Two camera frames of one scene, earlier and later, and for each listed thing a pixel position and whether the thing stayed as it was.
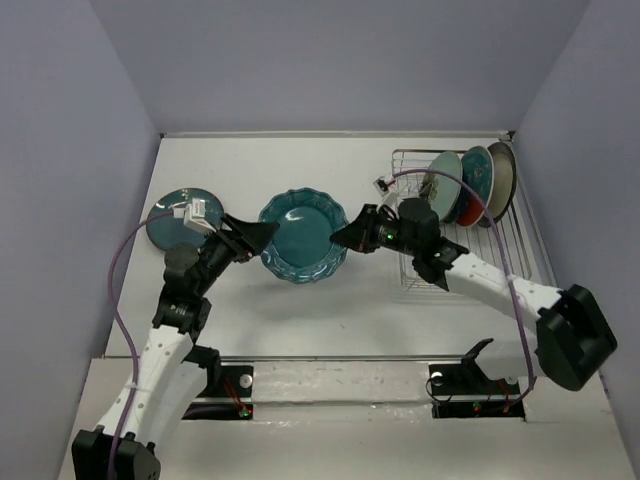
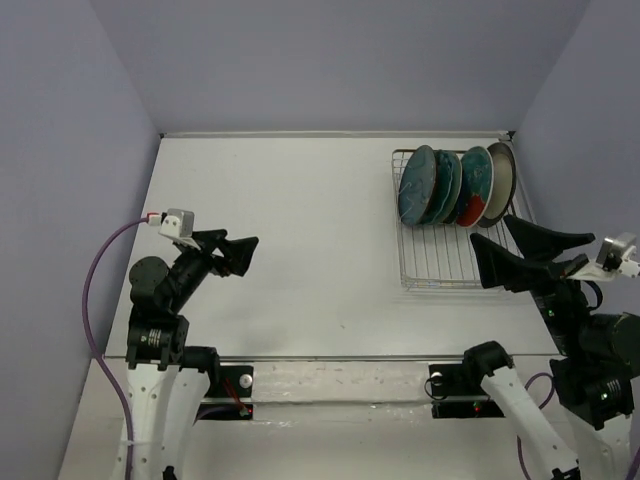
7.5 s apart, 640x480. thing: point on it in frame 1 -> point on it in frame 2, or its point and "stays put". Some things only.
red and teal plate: x=477 y=170 stays put
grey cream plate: x=504 y=167 stays put
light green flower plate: x=446 y=189 stays put
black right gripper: x=359 y=234 -> x=534 y=241
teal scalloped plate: x=302 y=250 -> x=446 y=189
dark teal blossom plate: x=166 y=231 -> x=417 y=184
